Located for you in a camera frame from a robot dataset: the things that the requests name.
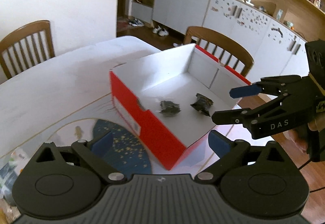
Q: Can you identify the black snack wrapper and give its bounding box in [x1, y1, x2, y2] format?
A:
[190, 93, 214, 117]

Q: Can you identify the person right hand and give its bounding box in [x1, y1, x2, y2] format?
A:
[290, 118, 321, 153]

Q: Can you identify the wooden chair right side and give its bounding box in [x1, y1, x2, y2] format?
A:
[183, 26, 254, 77]

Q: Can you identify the wooden chair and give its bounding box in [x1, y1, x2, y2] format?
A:
[1, 20, 55, 79]
[183, 26, 254, 77]

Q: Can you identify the red white cardboard box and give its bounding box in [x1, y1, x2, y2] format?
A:
[110, 44, 248, 170]

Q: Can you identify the white sneakers pair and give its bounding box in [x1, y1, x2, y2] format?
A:
[152, 26, 169, 37]

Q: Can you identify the wooden chair far side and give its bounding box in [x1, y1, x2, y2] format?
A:
[1, 20, 55, 79]

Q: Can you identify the dark sneakers pair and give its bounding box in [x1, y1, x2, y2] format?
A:
[128, 18, 144, 27]

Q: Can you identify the white wall cabinet unit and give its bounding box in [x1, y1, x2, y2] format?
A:
[132, 0, 324, 81]

